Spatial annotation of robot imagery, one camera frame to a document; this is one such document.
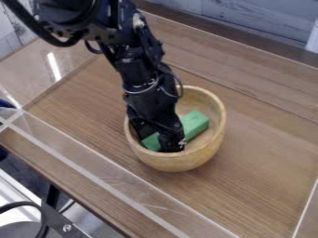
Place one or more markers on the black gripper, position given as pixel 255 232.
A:
pixel 151 111

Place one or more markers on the green rectangular block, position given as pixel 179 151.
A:
pixel 195 124

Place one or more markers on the brown wooden bowl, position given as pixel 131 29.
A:
pixel 200 148

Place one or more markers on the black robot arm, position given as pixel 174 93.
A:
pixel 114 30

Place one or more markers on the blue object at left edge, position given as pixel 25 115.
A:
pixel 5 104

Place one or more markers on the white object at right edge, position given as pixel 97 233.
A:
pixel 311 46

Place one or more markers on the clear acrylic enclosure wall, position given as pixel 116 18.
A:
pixel 248 193

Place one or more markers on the black metal bracket with screw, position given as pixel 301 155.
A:
pixel 55 222

